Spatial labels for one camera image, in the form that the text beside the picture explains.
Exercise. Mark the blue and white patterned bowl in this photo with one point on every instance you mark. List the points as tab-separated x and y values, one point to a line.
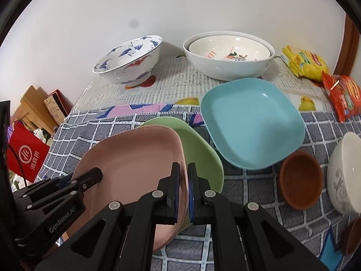
132	65

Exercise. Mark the large white bowl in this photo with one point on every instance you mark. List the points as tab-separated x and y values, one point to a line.
214	67

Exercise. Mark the red paper bag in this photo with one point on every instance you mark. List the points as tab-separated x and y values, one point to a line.
28	152

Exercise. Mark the grey checked blanket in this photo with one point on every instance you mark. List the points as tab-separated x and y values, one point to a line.
253	189

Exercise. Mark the white bowl with orange print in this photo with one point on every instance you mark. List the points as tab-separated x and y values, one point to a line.
214	46

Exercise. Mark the red box with patterned lid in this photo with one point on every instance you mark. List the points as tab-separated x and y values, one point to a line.
55	108

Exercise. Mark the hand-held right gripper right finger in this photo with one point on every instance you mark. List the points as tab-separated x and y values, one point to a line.
191	200

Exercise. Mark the brown wooden door frame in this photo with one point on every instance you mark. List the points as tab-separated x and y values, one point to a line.
349	50

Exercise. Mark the white bowl with grey scrolls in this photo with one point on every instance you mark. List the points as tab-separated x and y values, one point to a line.
344	163

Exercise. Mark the yellow chips bag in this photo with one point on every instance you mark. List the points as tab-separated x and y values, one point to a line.
306	62

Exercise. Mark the green plate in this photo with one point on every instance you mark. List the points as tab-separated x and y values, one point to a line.
197	152

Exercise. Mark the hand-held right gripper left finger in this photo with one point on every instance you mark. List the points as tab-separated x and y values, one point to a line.
176	200

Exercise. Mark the pink plate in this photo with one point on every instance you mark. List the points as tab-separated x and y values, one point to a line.
127	158

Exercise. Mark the small brown bowl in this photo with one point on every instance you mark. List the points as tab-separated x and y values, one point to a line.
301	180
352	237

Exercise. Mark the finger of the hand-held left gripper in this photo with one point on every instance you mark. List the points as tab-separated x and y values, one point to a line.
87	176

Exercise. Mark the blue plate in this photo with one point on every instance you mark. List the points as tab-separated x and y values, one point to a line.
253	124

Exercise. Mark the newspaper print cloth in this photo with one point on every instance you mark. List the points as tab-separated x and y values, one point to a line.
183	82

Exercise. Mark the red chips bag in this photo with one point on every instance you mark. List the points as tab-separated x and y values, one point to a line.
345	96

